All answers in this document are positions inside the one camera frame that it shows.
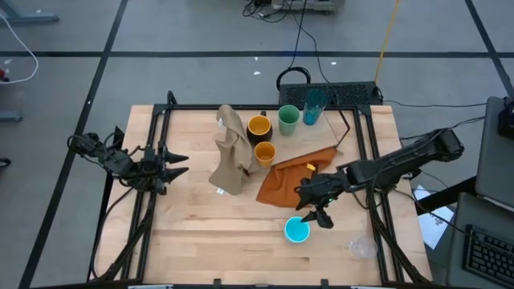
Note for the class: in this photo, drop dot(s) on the grey side desk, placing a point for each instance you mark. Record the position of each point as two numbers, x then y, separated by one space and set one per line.
458 225

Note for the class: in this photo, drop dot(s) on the light blue mug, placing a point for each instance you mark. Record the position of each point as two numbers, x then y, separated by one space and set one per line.
296 230

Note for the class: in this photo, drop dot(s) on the green plastic cup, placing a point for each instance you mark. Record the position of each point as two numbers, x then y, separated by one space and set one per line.
289 119

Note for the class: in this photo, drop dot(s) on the white handwritten paper label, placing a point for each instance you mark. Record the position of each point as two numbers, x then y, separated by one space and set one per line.
220 123

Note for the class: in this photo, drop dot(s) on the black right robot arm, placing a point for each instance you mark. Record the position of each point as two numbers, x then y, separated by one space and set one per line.
401 162

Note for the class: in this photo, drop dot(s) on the orange plastic cup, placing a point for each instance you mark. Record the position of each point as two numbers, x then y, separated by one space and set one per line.
265 154

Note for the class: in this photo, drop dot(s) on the clear plastic cup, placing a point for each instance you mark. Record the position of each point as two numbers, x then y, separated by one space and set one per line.
362 248

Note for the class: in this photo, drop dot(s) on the teal faceted tumbler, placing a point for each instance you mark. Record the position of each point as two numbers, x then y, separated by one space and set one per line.
314 106

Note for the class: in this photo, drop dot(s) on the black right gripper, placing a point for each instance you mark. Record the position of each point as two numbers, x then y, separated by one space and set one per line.
327 186

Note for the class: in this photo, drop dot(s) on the orange cloth napkin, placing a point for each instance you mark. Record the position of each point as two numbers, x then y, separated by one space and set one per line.
285 184

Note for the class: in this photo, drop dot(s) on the white paper sheet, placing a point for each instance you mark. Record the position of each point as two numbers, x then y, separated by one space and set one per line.
435 225

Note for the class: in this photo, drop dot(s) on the grey desk foot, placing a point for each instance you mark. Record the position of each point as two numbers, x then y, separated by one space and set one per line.
28 17
10 116

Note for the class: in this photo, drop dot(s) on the black keyboard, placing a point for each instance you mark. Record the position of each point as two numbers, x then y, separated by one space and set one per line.
488 257

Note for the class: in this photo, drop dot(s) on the small yellow tag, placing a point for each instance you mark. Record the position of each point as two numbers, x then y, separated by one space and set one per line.
310 166

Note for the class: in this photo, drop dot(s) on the black mug yellow inside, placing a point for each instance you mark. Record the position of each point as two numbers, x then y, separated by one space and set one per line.
259 126

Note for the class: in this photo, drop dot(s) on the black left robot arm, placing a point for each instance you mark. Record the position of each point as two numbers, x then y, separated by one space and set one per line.
112 160

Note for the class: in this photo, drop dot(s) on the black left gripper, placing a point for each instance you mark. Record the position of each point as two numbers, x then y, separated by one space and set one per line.
154 168

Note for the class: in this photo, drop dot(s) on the tan cloth napkin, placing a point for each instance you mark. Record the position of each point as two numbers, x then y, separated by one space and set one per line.
233 160

